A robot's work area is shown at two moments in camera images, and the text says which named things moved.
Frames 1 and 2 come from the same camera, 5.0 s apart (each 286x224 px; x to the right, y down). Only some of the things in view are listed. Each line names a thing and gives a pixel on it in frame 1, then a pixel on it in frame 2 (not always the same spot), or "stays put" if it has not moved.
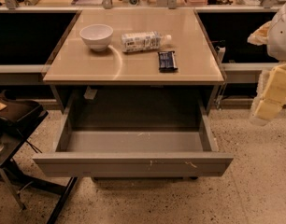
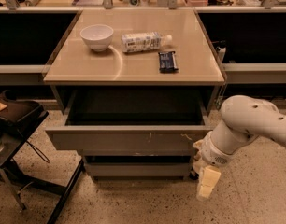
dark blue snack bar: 166,62 stays put
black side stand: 13,121 stays put
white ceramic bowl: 97,36 stays put
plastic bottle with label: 143,41 stays put
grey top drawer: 134,153 to 133,118
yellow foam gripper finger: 261,35 to 210,155
